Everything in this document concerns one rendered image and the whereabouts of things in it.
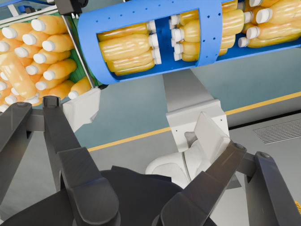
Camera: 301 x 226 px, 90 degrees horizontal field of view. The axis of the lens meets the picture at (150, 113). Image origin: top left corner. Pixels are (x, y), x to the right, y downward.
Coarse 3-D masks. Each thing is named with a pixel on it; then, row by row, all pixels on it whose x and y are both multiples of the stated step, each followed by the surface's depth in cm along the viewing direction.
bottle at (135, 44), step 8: (112, 40) 54; (120, 40) 53; (128, 40) 52; (136, 40) 52; (144, 40) 52; (104, 48) 54; (112, 48) 53; (120, 48) 53; (128, 48) 53; (136, 48) 53; (144, 48) 54; (104, 56) 55; (112, 56) 55; (120, 56) 56; (128, 56) 56
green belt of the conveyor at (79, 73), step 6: (36, 18) 76; (72, 18) 76; (78, 18) 77; (72, 24) 77; (72, 54) 85; (78, 60) 86; (78, 66) 88; (72, 72) 90; (78, 72) 90; (84, 72) 90; (90, 72) 89; (72, 78) 92; (78, 78) 92; (96, 78) 91; (96, 84) 93
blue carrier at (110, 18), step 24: (144, 0) 50; (168, 0) 48; (192, 0) 46; (216, 0) 45; (240, 0) 64; (96, 24) 50; (120, 24) 49; (168, 24) 70; (216, 24) 47; (96, 48) 51; (168, 48) 75; (216, 48) 52; (240, 48) 68; (264, 48) 65; (288, 48) 60; (96, 72) 57; (144, 72) 72; (168, 72) 66
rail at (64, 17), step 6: (66, 18) 71; (66, 24) 70; (72, 30) 74; (72, 36) 73; (78, 48) 77; (78, 54) 77; (84, 60) 81; (84, 66) 80; (90, 78) 84; (90, 84) 85
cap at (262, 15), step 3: (264, 9) 49; (258, 12) 50; (261, 12) 49; (264, 12) 48; (267, 12) 48; (258, 15) 51; (261, 15) 49; (264, 15) 49; (267, 15) 49; (258, 18) 51; (261, 18) 50; (264, 18) 49; (258, 21) 51; (261, 21) 50; (264, 21) 50
